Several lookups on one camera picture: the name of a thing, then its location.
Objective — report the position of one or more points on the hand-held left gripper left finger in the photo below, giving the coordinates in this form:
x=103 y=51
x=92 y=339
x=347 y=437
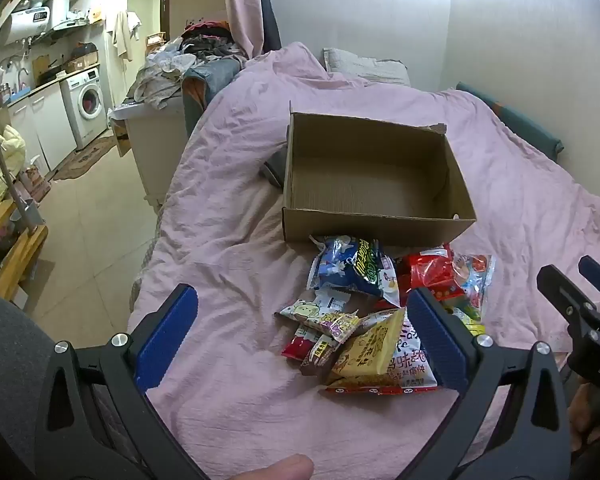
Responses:
x=165 y=340

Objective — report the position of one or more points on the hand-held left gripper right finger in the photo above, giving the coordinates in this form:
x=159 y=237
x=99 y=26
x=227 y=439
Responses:
x=437 y=340

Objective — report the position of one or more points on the white snack packet red edge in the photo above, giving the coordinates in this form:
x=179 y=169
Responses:
x=410 y=365

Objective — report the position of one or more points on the yellow snack packet brown drawing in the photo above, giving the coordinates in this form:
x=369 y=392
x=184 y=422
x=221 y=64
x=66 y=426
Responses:
x=372 y=350

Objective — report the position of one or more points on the red snack bag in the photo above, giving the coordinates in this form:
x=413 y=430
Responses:
x=430 y=272

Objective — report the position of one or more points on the light blue cartoon snack packet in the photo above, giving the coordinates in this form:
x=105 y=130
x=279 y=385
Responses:
x=475 y=280

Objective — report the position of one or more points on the purple and yellow snack packet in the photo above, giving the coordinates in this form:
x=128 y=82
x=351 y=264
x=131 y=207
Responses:
x=337 y=327

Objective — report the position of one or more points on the blue snack bag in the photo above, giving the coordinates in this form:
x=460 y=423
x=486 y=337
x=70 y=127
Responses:
x=350 y=265

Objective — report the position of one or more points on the brown chocolate snack packet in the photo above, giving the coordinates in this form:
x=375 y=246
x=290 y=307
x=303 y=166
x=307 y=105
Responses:
x=317 y=357

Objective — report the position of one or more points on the cardboard box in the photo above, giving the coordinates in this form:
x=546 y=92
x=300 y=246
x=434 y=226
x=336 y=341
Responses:
x=375 y=225
x=82 y=62

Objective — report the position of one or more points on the small red snack stick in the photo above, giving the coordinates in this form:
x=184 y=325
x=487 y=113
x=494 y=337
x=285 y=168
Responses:
x=296 y=347

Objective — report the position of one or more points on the cream cartoon face snack packet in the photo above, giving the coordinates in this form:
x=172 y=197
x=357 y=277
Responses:
x=305 y=310

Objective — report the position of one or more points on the person's right hand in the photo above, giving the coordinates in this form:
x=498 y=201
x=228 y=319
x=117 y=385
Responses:
x=585 y=415

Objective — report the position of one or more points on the person's left hand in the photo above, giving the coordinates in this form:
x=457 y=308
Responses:
x=275 y=470

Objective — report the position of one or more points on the pink bedsheet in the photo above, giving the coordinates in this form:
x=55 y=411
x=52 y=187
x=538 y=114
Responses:
x=230 y=210

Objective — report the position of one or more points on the person's grey trouser leg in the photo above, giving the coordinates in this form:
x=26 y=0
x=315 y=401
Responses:
x=10 y=370

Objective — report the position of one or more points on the wooden rack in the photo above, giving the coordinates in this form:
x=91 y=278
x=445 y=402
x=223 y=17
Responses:
x=20 y=255

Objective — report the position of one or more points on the teal cushion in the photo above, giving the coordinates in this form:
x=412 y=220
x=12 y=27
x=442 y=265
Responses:
x=520 y=120

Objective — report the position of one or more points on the white storage cabinet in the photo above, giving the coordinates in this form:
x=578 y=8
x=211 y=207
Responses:
x=155 y=150

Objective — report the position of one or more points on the brown patterned rug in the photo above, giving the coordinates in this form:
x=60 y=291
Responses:
x=85 y=160

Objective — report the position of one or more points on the grey soft object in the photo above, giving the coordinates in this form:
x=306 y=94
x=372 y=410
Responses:
x=272 y=167

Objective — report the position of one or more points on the brown cardboard piece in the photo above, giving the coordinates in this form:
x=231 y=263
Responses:
x=121 y=137

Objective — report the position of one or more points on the curved metal pole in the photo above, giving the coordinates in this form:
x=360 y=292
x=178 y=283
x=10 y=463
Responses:
x=2 y=160

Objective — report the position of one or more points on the pale yellow quilt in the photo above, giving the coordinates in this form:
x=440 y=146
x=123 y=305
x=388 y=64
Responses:
x=0 y=160

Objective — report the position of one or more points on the white kitchen base cabinets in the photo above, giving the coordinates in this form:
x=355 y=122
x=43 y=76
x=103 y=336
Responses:
x=42 y=125

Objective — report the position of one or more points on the white washing machine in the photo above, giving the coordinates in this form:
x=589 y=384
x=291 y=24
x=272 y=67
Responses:
x=87 y=105

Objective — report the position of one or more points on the blue denim garment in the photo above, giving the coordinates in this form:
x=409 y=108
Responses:
x=212 y=77

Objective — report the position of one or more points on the pile of clothes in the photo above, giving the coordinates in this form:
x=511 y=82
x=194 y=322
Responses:
x=180 y=60

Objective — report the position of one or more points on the grey patterned pillow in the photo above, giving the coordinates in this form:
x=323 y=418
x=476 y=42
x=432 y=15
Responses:
x=365 y=65

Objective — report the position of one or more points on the cardboard box on washer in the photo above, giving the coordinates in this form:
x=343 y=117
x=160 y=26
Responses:
x=82 y=62

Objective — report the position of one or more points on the small wooden crate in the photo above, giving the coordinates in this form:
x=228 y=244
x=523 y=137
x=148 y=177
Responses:
x=156 y=40

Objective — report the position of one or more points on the black bag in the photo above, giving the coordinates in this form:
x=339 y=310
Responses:
x=87 y=47

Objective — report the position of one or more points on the hanging white towel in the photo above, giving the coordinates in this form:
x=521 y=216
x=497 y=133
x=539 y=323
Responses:
x=122 y=35

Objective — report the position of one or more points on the range hood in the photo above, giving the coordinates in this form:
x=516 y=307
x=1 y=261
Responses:
x=72 y=24

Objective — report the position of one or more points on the brown door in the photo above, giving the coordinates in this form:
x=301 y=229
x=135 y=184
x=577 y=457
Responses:
x=165 y=5

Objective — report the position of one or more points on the pink hanging cloth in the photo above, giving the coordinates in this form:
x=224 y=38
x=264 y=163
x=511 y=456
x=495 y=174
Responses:
x=242 y=5

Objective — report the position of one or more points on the dark upright panel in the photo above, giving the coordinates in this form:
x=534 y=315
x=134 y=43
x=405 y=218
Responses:
x=269 y=10

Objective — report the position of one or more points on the white water heater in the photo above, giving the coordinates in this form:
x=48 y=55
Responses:
x=35 y=17

